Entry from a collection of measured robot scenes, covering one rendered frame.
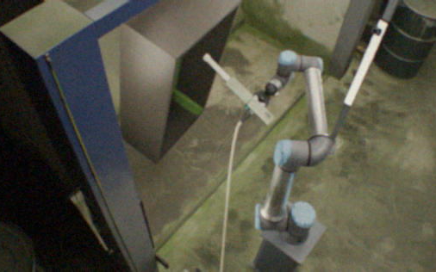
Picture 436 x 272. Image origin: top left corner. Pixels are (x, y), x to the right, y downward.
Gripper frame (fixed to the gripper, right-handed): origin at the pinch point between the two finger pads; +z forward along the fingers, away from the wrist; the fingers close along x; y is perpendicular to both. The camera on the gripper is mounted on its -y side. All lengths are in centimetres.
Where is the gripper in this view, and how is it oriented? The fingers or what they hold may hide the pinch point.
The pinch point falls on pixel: (251, 108)
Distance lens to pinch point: 202.0
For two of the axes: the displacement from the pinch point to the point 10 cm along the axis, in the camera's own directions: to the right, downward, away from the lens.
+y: -3.4, 3.5, 8.8
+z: -6.3, 6.1, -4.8
